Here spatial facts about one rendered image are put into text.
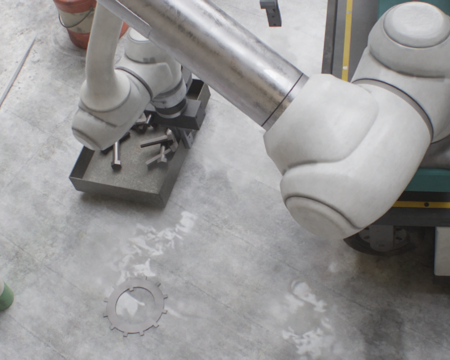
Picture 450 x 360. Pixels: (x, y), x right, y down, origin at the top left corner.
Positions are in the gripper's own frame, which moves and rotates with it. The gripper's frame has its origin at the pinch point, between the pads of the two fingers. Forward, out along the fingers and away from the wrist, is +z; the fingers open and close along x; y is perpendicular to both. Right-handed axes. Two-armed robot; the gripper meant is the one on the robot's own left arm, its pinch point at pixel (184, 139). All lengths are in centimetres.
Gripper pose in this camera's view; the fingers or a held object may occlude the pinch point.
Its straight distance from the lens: 195.6
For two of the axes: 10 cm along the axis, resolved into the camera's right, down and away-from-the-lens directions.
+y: -3.1, 8.3, -4.7
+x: 9.3, 1.7, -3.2
